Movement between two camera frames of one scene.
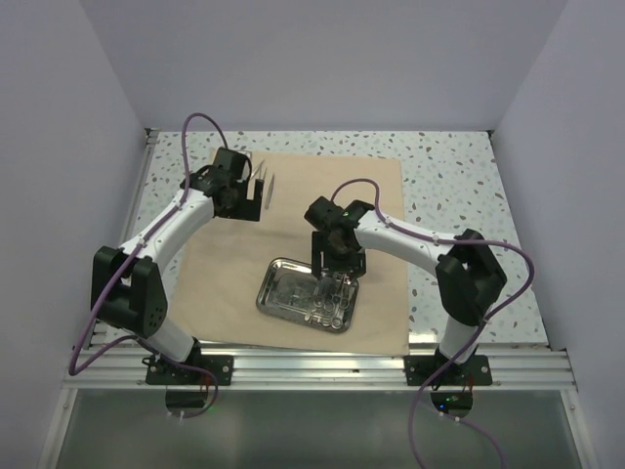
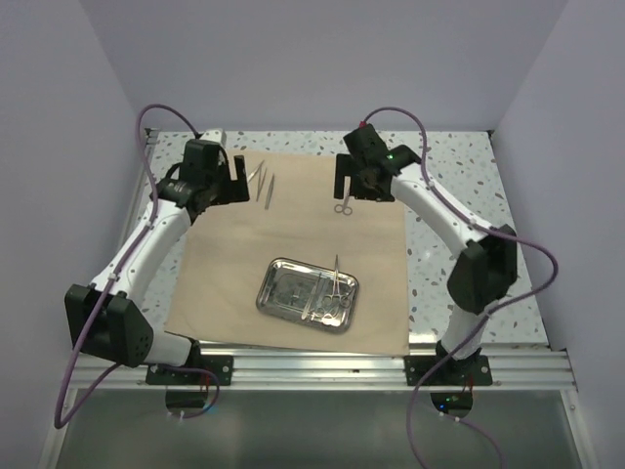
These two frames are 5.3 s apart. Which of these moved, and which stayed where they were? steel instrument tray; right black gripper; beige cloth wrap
Moved: right black gripper
Stayed: steel instrument tray; beige cloth wrap
